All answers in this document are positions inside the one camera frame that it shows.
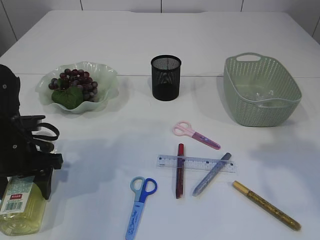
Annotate pink small scissors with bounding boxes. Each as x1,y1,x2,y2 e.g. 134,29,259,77
172,120,221,150

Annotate blue scissors with sheath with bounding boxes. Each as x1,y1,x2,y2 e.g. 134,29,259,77
125,176,158,240

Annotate purple grape bunch with leaf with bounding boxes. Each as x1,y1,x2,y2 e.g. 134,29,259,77
48,68,98,110

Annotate silver glitter pen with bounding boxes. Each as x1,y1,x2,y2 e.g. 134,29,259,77
192,152,232,197

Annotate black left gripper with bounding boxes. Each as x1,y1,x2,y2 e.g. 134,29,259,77
0,113,63,200

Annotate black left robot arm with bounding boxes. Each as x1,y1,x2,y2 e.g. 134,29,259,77
0,65,63,200

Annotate clear plastic sheet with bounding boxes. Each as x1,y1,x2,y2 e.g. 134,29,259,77
242,89,274,101

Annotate gold glitter pen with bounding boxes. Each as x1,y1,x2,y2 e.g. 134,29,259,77
232,180,302,231

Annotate green plastic woven basket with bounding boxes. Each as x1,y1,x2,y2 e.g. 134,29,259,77
223,54,302,127

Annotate red glitter pen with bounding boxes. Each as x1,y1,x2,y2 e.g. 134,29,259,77
175,143,185,199

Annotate black mesh pen holder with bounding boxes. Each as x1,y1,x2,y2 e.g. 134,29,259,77
150,55,182,101

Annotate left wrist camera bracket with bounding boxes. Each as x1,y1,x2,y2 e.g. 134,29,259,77
10,115,46,132

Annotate clear plastic ruler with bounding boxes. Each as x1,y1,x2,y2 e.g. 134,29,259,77
156,155,237,173

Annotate yellow tea drink bottle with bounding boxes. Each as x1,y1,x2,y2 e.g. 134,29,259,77
0,173,47,236

